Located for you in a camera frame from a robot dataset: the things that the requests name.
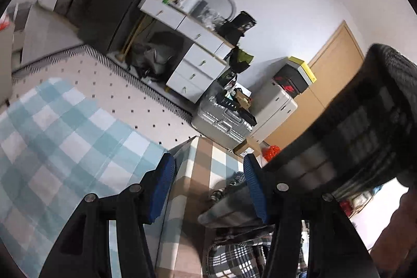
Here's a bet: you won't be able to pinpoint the plaid fleece jacket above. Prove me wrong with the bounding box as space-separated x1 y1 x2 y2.
198 44 416 277

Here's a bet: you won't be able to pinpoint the person's right hand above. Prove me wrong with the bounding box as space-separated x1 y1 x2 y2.
370 188 416 276

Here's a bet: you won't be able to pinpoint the checkered bed sheet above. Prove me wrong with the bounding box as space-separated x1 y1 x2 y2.
1 78 243 277

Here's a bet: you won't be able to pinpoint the orange object on floor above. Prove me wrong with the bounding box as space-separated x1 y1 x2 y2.
262 145 281 162

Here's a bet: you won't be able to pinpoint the white upright suitcase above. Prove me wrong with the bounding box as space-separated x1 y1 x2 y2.
249 79 298 143

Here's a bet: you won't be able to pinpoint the silver aluminium suitcase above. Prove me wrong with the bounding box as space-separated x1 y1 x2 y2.
191 95 257 150

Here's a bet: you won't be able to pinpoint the stacked shoe boxes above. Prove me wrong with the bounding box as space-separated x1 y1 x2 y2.
273 57 317 98

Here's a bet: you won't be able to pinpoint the patterned floor rug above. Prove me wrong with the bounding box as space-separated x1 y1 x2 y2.
9 46 199 149

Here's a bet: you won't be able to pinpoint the wooden door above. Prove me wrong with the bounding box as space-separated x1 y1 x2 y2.
264 22 364 149

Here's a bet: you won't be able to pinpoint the black flower bouquet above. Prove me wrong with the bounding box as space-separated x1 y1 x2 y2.
228 47 254 74

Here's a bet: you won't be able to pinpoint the white dressing desk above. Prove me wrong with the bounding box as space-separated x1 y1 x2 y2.
122 0 233 104

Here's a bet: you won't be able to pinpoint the black gift bag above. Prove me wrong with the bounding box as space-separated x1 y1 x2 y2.
217 11 256 46

